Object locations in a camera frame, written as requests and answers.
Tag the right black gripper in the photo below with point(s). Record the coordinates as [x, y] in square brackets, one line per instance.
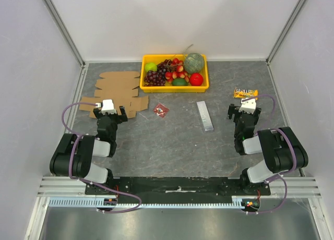
[233, 112]

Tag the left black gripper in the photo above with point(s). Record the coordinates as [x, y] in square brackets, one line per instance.
[120, 118]

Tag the brown cardboard box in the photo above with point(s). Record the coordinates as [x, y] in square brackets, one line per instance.
[122, 88]

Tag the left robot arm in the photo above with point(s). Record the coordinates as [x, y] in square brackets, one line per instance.
[73, 155]

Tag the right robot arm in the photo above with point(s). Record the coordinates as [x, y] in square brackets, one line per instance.
[281, 150]

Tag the silver toothpaste box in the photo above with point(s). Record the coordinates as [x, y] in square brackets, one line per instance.
[204, 116]

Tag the yellow candy bag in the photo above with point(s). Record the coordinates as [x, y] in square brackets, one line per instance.
[244, 93]

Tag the red sachet packet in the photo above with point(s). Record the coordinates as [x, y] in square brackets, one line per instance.
[160, 110]

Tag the red apple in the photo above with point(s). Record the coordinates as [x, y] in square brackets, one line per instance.
[196, 79]

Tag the dark purple grape bunch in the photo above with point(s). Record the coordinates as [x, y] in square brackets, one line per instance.
[154, 78]

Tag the green apple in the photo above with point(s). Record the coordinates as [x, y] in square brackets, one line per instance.
[150, 67]

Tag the yellow plastic bin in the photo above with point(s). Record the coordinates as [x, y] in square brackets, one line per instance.
[168, 87]

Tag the green avocado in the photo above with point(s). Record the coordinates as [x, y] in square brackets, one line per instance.
[179, 82]

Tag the netted green melon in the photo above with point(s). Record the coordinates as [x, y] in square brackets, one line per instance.
[194, 63]

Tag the red grape bunch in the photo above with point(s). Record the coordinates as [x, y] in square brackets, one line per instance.
[177, 72]

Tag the upper purple grape bunch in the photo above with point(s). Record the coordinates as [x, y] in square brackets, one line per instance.
[165, 66]

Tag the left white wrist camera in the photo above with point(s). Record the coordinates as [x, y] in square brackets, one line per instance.
[108, 107]

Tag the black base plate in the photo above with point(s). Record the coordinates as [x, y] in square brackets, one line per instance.
[225, 186]

